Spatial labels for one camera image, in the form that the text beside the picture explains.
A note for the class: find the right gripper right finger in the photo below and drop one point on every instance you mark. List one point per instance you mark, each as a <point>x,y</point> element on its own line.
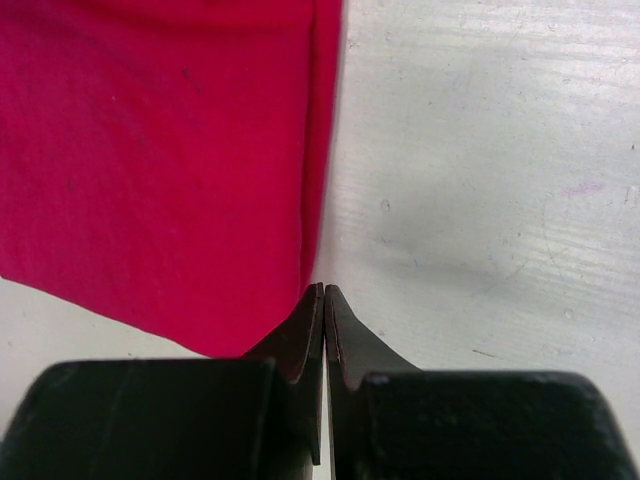
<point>392,420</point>

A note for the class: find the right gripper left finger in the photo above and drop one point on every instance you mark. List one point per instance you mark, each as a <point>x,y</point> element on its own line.
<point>257,416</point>

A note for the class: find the crimson pink t shirt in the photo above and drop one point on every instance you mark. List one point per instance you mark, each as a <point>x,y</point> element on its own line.
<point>163,162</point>

